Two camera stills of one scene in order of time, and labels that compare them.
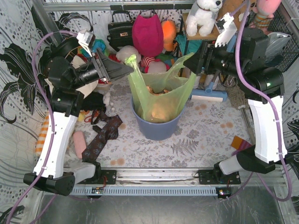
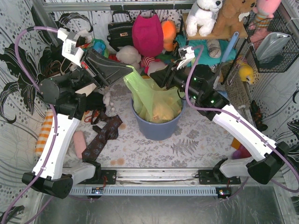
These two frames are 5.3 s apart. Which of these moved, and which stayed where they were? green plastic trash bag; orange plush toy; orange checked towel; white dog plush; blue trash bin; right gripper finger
Moved: right gripper finger; green plastic trash bag
Stayed: orange plush toy; blue trash bin; orange checked towel; white dog plush
